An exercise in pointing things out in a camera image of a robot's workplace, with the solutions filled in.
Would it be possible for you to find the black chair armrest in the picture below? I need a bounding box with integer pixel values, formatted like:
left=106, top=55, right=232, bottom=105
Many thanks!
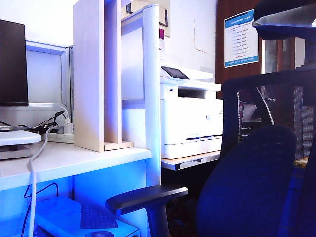
left=105, top=185, right=189, bottom=237

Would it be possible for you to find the white desk partition panel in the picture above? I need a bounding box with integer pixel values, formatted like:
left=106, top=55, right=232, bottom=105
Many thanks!
left=24, top=40, right=75, bottom=124

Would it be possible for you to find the black mesh office chair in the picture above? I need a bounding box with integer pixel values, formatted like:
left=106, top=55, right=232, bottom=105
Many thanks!
left=220, top=64, right=316, bottom=237

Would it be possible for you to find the white HP laser printer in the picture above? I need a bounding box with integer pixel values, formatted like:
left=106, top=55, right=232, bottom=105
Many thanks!
left=160, top=65, right=224, bottom=160

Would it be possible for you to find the light wooden printer table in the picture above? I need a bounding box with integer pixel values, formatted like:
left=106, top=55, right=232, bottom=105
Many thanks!
left=161, top=150, right=222, bottom=171

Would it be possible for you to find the light wooden file organizer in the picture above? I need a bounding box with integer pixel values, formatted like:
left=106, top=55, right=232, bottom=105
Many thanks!
left=73, top=0, right=134, bottom=153

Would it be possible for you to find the white power strip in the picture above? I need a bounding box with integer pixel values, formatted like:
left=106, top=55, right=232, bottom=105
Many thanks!
left=46, top=125, right=75, bottom=143

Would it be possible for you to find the dark brown wooden door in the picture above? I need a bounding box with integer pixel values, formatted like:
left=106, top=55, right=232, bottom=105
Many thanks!
left=214, top=0, right=316, bottom=86

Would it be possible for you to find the blue-framed white notice poster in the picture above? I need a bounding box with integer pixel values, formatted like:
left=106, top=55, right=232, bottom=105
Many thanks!
left=224, top=9, right=260, bottom=69

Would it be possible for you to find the dark computer keyboard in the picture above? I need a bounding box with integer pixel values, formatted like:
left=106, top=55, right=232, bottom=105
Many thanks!
left=80, top=204, right=119, bottom=230

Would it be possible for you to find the dark computer mouse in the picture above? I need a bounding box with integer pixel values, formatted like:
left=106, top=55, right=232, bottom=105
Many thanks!
left=90, top=230, right=112, bottom=237

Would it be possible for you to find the white flat monitor riser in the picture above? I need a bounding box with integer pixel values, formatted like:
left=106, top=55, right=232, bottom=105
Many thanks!
left=0, top=130, right=42, bottom=147

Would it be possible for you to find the black computer monitor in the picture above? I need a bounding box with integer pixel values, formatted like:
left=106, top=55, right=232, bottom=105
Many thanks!
left=0, top=19, right=29, bottom=107

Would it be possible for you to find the white partition with rounded post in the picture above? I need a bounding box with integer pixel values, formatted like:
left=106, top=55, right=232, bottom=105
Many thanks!
left=121, top=4, right=162, bottom=186

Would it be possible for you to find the thin white charger cable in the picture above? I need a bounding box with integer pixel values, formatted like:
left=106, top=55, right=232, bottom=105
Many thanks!
left=57, top=107, right=71, bottom=124

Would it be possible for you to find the framed wall picture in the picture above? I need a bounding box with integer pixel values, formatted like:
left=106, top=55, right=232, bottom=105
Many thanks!
left=157, top=0, right=171, bottom=38

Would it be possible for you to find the black cable bundle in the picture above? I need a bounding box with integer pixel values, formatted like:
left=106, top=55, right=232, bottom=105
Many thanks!
left=0, top=110, right=65, bottom=133

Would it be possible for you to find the thin black hanging cable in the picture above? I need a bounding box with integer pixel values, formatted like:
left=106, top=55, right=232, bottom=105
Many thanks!
left=20, top=182, right=60, bottom=237

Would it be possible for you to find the thick white cable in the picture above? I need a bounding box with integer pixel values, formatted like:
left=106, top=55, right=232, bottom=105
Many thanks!
left=27, top=126, right=59, bottom=237

